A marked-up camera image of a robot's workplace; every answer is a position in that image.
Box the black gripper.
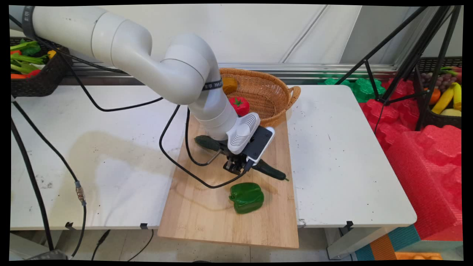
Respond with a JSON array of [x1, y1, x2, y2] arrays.
[[218, 139, 252, 175]]

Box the green bell pepper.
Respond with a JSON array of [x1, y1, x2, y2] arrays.
[[228, 182, 265, 215]]

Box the dark green cucumber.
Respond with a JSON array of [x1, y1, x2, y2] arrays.
[[194, 135, 290, 182]]

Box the wooden cutting board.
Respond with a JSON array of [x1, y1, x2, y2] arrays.
[[157, 110, 300, 249]]

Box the red tomato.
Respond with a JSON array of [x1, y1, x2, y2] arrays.
[[228, 96, 251, 117]]

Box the woven wicker basket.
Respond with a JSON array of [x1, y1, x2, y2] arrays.
[[219, 68, 301, 128]]

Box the orange-yellow vegetable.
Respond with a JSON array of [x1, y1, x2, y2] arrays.
[[222, 77, 238, 95]]

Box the white table leg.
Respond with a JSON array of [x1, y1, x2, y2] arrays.
[[324, 226, 393, 260]]

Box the green foam mat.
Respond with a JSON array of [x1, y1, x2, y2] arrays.
[[317, 77, 386, 103]]

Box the small red foam mat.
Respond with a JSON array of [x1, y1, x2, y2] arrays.
[[359, 78, 421, 149]]

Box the teal and orange foam tile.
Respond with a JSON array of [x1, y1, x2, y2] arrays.
[[354, 225, 443, 261]]

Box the large red foam mat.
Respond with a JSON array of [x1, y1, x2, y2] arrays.
[[384, 125, 463, 241]]

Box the black plastic vegetable basket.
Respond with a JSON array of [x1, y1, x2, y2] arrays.
[[10, 37, 74, 98]]

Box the black plastic fruit basket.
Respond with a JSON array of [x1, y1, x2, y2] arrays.
[[414, 57, 462, 130]]

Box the black tripod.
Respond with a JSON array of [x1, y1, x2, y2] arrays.
[[334, 6, 462, 132]]

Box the yellow banana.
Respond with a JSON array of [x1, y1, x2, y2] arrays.
[[431, 86, 455, 115], [452, 82, 462, 112]]

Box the purple grape bunch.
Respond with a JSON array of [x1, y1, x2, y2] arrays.
[[421, 73, 457, 90]]

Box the green celery stalks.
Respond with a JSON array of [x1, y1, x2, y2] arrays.
[[10, 54, 49, 75]]

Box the green leafy vegetable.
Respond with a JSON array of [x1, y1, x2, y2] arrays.
[[10, 39, 41, 57]]

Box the red and green fruit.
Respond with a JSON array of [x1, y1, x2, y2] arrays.
[[440, 66, 462, 84]]

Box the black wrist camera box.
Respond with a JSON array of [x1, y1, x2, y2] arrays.
[[245, 126, 276, 165]]

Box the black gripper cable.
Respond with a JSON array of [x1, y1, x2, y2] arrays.
[[184, 107, 223, 167]]

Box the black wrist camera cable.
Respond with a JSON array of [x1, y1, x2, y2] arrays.
[[159, 104, 252, 189]]

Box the thin black floor cable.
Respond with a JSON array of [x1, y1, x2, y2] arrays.
[[129, 229, 155, 262]]

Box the aluminium wall rail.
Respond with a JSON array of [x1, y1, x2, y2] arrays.
[[72, 62, 398, 80]]

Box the black floor cable with plug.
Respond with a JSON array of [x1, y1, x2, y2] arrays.
[[91, 229, 111, 261]]

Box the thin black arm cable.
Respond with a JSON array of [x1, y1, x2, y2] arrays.
[[11, 15, 164, 112]]

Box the black cable with metal connector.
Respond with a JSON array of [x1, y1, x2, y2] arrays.
[[11, 99, 87, 258]]

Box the thick black cable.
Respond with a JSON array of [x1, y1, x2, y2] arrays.
[[11, 118, 55, 252]]

